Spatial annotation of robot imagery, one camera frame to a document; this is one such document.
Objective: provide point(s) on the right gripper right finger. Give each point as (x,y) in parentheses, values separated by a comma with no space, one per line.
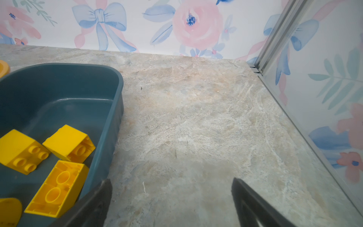
(253,210)

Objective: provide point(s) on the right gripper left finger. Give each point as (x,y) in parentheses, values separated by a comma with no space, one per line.
(91,210)

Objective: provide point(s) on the yellow lego brick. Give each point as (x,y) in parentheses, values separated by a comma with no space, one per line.
(11,211)
(59,191)
(22,153)

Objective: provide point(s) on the yellow round lego piece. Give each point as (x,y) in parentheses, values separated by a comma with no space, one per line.
(70,144)

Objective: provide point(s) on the dark teal plastic container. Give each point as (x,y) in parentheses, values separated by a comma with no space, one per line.
(38,100)

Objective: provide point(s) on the yellow plastic container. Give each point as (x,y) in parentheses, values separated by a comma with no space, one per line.
(4,68)

